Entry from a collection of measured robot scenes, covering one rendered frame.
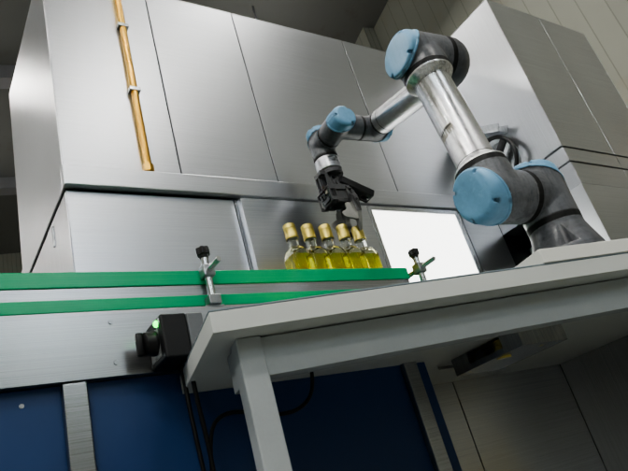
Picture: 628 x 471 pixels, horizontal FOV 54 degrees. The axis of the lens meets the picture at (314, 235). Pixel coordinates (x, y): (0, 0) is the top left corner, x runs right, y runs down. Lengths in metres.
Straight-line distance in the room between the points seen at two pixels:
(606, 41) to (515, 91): 3.31
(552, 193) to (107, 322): 0.91
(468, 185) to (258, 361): 0.60
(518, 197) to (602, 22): 4.65
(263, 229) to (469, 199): 0.69
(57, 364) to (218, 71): 1.27
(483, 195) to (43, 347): 0.85
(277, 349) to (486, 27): 2.02
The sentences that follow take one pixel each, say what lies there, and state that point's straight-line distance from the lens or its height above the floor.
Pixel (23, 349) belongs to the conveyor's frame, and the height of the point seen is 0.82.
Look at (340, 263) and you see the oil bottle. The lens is 1.64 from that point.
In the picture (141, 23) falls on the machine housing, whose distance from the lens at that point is 2.14.
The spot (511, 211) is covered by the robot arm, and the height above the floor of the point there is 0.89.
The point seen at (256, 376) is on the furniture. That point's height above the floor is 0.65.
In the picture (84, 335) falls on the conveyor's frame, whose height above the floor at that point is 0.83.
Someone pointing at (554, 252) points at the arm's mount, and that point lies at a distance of 1.22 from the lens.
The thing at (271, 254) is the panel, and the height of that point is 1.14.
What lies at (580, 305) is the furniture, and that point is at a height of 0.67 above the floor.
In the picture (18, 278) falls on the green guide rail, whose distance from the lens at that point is 1.19.
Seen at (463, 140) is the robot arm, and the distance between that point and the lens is 1.36.
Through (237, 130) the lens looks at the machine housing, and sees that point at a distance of 1.99.
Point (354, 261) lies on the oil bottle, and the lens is 1.67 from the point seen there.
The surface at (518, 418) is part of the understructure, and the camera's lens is 2.14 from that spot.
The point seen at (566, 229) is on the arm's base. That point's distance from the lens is 1.35.
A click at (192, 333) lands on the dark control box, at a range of 1.12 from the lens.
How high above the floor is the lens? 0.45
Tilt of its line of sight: 24 degrees up
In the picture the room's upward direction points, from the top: 17 degrees counter-clockwise
